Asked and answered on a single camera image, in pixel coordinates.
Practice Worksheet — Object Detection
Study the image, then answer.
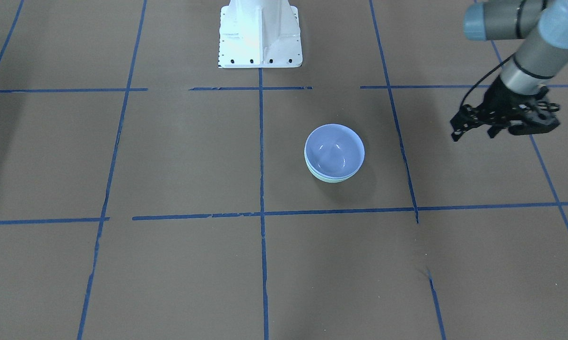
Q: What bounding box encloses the black camera cable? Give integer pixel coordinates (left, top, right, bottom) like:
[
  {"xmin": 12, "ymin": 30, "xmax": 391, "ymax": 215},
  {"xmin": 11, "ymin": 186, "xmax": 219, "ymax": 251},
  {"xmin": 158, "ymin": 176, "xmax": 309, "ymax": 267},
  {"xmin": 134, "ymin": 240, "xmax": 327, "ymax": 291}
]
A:
[{"xmin": 460, "ymin": 54, "xmax": 514, "ymax": 110}]

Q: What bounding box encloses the blue ceramic bowl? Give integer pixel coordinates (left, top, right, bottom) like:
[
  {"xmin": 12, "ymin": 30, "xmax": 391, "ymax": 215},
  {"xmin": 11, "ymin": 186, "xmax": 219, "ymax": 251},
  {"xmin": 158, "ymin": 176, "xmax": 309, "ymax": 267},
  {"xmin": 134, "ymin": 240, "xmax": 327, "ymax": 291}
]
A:
[{"xmin": 303, "ymin": 124, "xmax": 365, "ymax": 177}]

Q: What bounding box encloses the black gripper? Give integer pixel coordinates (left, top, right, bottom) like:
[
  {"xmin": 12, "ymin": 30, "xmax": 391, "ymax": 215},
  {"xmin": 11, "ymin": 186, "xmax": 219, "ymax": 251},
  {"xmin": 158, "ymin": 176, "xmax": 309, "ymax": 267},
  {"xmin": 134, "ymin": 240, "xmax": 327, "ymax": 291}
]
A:
[{"xmin": 450, "ymin": 76, "xmax": 548, "ymax": 142}]

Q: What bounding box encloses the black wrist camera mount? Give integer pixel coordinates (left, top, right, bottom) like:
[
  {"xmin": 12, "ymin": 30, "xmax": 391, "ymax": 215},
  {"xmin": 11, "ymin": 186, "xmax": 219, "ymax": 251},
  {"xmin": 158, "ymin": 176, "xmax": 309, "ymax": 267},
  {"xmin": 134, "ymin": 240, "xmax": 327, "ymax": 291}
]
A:
[{"xmin": 508, "ymin": 100, "xmax": 560, "ymax": 136}]

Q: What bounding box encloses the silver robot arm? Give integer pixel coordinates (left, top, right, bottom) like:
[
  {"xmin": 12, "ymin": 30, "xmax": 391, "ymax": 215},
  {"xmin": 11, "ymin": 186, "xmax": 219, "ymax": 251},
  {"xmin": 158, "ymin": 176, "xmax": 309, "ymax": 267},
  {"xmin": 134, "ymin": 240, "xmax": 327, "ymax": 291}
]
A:
[{"xmin": 450, "ymin": 0, "xmax": 568, "ymax": 141}]

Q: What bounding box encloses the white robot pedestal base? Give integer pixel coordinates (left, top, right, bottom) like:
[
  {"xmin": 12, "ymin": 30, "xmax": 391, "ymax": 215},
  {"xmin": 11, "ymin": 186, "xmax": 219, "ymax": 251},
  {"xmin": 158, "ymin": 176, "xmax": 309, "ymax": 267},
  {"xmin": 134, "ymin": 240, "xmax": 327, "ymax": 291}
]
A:
[{"xmin": 217, "ymin": 0, "xmax": 303, "ymax": 68}]

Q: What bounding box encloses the brown paper table cover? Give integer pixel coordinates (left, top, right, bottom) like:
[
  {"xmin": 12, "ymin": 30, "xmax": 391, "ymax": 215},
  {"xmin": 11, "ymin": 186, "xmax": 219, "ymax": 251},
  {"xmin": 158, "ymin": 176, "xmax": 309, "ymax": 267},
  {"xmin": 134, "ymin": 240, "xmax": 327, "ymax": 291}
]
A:
[{"xmin": 0, "ymin": 0, "xmax": 568, "ymax": 340}]

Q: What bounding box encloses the green ceramic bowl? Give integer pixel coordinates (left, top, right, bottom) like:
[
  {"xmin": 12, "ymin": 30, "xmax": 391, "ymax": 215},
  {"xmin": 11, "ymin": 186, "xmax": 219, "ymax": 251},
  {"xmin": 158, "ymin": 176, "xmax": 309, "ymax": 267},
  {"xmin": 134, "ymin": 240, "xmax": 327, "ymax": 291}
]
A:
[{"xmin": 306, "ymin": 163, "xmax": 361, "ymax": 183}]

